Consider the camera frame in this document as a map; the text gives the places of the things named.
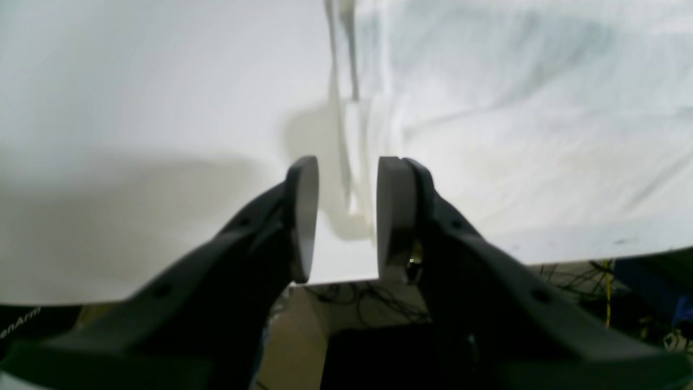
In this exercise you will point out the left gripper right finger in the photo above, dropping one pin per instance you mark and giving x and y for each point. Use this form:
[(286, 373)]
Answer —
[(497, 324)]

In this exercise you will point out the white printed T-shirt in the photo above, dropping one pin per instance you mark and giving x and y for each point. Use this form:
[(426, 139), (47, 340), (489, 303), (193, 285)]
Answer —
[(560, 129)]

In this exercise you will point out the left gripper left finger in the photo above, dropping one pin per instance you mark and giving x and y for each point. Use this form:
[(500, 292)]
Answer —
[(198, 325)]

